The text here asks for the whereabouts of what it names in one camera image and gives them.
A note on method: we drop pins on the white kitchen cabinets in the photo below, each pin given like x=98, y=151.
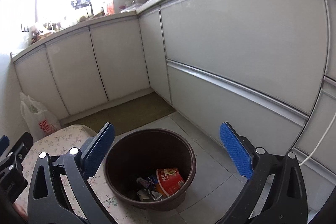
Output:
x=236, y=43

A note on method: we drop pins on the blue-grey drink carton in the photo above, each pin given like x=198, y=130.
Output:
x=143, y=195

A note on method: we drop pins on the floral tablecloth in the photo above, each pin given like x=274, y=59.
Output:
x=65, y=137

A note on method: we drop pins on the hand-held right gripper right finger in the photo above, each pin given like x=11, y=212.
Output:
x=236, y=151

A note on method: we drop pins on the blue packet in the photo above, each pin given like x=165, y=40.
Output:
x=151, y=178

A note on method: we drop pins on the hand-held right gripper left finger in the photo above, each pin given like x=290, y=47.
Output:
x=98, y=150

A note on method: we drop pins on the olive floor mat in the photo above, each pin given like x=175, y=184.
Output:
x=126, y=113

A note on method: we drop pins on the red instant noodle cup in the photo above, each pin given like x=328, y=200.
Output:
x=170, y=182

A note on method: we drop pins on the white plastic bag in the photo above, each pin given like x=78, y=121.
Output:
x=39, y=119

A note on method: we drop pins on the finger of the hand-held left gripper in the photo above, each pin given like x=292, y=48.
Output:
x=4, y=145
x=22, y=145

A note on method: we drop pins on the silver foil wrapper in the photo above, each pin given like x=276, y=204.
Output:
x=157, y=193

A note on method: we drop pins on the brown trash bin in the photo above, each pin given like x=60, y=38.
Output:
x=147, y=150

